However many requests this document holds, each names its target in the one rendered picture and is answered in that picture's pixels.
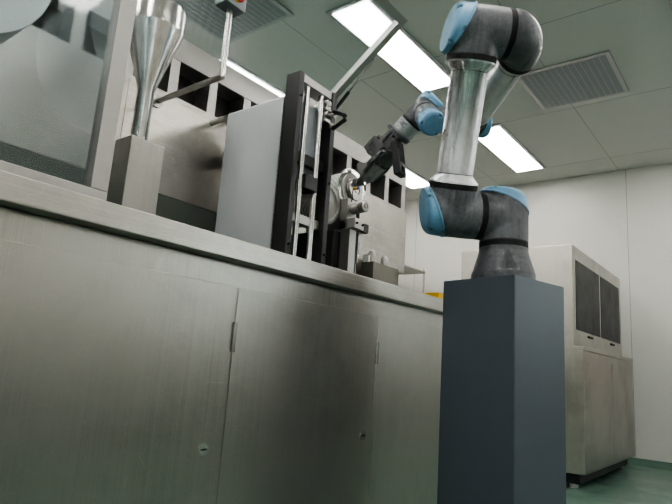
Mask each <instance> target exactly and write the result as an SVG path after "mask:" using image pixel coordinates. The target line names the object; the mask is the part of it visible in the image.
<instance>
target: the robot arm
mask: <svg viewBox="0 0 672 504"><path fill-rule="evenodd" d="M542 46H543V36H542V31H541V28H540V26H539V24H538V22H537V20H536V19H535V18H534V17H533V16H532V15H531V14H530V13H529V12H527V11H525V10H523V9H520V8H515V7H513V8H511V7H505V6H498V5H491V4H484V3H478V2H477V1H475V2H467V1H460V2H458V3H456V4H455V5H454V6H453V8H452V9H451V11H450V13H449V15H448V17H447V19H446V22H445V25H444V28H443V31H442V35H441V39H440V52H441V53H443V54H446V62H445V63H446V64H447V66H448V67H449V69H450V70H451V74H450V81H449V88H448V96H447V103H446V108H442V107H443V103H442V102H441V101H440V100H439V99H438V98H437V97H436V96H435V95H434V94H433V93H432V92H431V91H430V90H425V91H424V92H423V93H422V94H421V95H420V96H418V98H417V99H416V101H415V102H414V103H413V104H412V105H411V106H410V107H409V108H408V109H407V111H406V112H405V113H404V114H403V115H402V116H401V117H400V119H399V120H398V121H397V122H396V123H395V124H394V126H395V127H394V126H392V125H391V124H390V123H389V125H388V126H387V127H388V128H389V129H388V131H387V132H386V133H385V134H384V135H383V136H380V135H378V136H377V137H376V136H375V135H374V136H373V137H372V138H371V139H370V141H369V142H368V143H367V144H366V145H365V146H364V148H365V150H366V152H367V153H368V155H369V156H371V158H370V159H369V160H368V161H367V162H365V163H363V162H359V163H358V164H357V169H358V172H359V174H360V175H359V177H358V180H357V185H359V184H362V183H364V181H365V182H366V185H367V184H369V183H371V182H373V181H375V180H376V179H379V178H380V177H381V176H383V175H384V174H385V173H386V172H387V171H388V170H389V169H390V168H391V166H392V165H393V172H394V175H396V176H397V177H399V178H404V177H406V176H407V174H406V165H405V156H404V147H403V144H402V143H401V142H403V143H405V144H406V145H407V144H408V143H409V142H410V141H412V140H413V138H414V137H415V136H416V135H417V134H418V133H419V132H420V131H422V132H423V133H424V134H426V135H428V136H436V135H438V134H442V139H441V146H440V154H439V161H438V168H437V173H436V174H435V175H434V176H433V177H432V178H430V180H429V186H425V187H423V188H422V189H421V192H420V196H419V218H420V223H421V227H422V229H423V230H424V232H425V233H427V234H429V235H434V236H440V237H452V238H463V239H474V240H479V253H478V256H477V259H476V262H475V265H474V269H473V272H472V273H471V278H482V277H492V276H503V275H513V274H515V275H519V276H523V277H526V278H530V279H534V280H536V273H535V270H534V268H533V265H532V262H531V259H530V256H529V245H528V244H529V209H528V199H527V196H526V195H525V194H524V193H523V192H521V191H520V190H517V189H515V188H511V187H507V186H488V187H485V188H483V189H481V191H480V192H477V190H478V184H477V182H476V181H475V180H474V178H473V172H474V166H475V159H476V152H477V146H478V139H479V138H486V137H487V136H488V135H489V134H490V130H491V129H492V122H493V121H492V115H493V114H494V113H495V111H496V110H497V109H498V107H499V106H500V105H501V103H502V102H503V101H504V99H505V98H506V96H507V95H508V94H509V92H510V91H511V90H512V88H513V87H514V86H515V84H516V83H517V82H518V80H519V79H520V77H521V76H522V75H525V74H527V73H529V72H530V71H531V70H532V68H533V67H534V66H535V64H536V63H537V61H538V59H539V57H540V55H541V51H542ZM379 136H380V137H381V138H380V137H379ZM371 140H372V141H371ZM409 140H410V141H409ZM366 178H367V179H366ZM365 179H366V180H365Z"/></svg>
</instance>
